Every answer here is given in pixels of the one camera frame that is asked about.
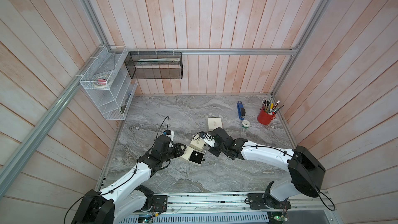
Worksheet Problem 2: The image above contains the cream drawer jewelry box front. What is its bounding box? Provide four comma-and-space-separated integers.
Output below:
181, 147, 205, 166

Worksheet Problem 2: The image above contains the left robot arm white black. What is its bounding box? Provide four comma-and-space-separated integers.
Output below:
72, 130, 187, 224

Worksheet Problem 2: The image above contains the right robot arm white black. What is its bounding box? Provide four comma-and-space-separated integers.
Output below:
200, 127, 325, 208

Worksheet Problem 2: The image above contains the small tape roll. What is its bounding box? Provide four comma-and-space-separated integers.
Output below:
241, 120, 250, 129

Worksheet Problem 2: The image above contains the blue stapler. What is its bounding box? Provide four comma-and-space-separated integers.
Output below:
237, 101, 246, 120

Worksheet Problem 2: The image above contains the red pen cup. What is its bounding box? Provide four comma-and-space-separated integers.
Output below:
257, 109, 276, 125

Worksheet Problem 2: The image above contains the pens bundle in cup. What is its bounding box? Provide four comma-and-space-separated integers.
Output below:
261, 99, 283, 115

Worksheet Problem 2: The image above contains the black mesh basket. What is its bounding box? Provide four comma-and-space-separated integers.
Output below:
124, 51, 183, 80

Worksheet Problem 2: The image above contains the tape roll in rack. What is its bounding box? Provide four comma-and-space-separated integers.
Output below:
93, 74, 114, 89

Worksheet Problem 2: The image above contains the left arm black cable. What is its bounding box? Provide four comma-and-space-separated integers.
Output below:
63, 116, 170, 224

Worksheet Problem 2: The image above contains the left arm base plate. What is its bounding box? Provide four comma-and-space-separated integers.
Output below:
140, 195, 168, 213

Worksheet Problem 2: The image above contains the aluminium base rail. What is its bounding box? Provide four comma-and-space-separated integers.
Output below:
133, 189, 336, 217

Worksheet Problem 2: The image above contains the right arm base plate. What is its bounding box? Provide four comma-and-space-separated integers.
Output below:
245, 193, 291, 210

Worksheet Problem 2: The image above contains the white wire shelf rack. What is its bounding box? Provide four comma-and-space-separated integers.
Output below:
80, 46, 137, 120

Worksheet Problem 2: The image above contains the aluminium frame horizontal bar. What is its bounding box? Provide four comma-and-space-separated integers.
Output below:
126, 48, 298, 56

